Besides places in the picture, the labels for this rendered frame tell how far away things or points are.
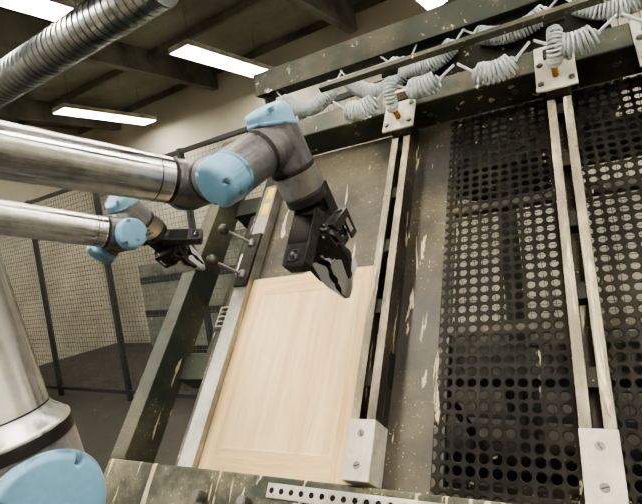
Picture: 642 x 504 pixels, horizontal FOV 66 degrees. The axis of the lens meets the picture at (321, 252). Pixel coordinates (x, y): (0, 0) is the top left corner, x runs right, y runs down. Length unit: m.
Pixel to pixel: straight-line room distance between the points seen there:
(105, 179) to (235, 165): 0.19
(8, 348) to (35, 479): 0.13
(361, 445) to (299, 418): 0.22
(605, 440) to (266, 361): 0.82
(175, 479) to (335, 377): 0.47
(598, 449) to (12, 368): 0.87
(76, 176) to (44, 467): 0.38
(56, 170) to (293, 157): 0.33
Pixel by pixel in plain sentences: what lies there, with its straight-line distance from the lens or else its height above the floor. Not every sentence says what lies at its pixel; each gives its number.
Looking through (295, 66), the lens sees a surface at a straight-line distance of 2.28.
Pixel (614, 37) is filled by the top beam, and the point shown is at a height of 1.83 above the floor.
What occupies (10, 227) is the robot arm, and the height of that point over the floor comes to 1.55.
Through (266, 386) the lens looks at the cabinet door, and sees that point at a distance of 1.36.
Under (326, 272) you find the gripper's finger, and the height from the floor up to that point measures 1.36.
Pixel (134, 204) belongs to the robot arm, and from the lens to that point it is 1.42.
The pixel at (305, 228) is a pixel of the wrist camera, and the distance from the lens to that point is 0.81.
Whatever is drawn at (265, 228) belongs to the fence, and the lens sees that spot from 1.67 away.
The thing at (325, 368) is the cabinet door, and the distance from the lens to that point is 1.29.
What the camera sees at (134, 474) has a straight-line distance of 1.51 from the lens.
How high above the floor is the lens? 1.42
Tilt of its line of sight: 1 degrees down
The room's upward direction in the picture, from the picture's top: 9 degrees counter-clockwise
